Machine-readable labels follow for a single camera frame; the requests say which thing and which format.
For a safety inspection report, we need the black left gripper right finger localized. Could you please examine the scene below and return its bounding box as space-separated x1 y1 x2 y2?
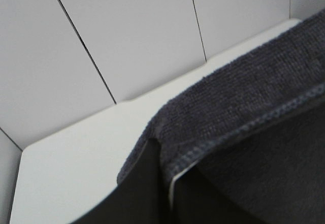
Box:
170 167 239 224

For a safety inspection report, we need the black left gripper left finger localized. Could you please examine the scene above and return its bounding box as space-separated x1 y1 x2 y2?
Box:
74 139 169 223

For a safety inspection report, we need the dark grey towel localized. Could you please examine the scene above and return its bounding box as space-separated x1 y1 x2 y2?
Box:
117 11 324 223

